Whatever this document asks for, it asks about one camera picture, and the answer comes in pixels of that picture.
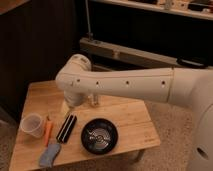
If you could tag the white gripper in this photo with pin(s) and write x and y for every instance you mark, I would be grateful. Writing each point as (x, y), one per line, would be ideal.
(65, 109)

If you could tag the orange pepper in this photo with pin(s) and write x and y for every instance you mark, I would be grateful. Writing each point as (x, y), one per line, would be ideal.
(48, 129)

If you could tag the translucent plastic cup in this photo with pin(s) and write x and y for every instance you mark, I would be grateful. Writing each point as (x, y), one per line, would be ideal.
(33, 124)

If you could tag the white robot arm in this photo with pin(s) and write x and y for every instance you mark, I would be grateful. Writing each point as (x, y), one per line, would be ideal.
(185, 87)

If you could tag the black ceramic bowl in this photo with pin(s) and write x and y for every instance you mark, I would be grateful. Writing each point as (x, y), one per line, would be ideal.
(99, 136)

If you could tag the black ridged rectangular block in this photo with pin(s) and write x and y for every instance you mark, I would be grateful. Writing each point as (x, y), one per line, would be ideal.
(66, 129)

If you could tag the small clear glass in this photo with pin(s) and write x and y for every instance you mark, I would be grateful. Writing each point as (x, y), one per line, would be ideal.
(94, 100)

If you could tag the wooden table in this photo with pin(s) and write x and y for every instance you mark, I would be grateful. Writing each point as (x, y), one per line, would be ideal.
(131, 118)

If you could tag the blue cloth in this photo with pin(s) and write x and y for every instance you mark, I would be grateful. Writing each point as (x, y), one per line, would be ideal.
(48, 156)

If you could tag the grey shelf beam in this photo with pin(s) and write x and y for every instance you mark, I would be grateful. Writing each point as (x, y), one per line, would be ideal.
(126, 54)

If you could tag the metal vertical pole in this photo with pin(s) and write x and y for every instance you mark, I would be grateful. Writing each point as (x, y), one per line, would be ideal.
(90, 34)

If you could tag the upper wooden shelf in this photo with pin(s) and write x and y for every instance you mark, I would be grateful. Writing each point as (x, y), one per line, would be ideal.
(156, 8)

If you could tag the black handle on shelf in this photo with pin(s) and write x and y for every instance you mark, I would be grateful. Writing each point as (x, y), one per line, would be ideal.
(191, 64)

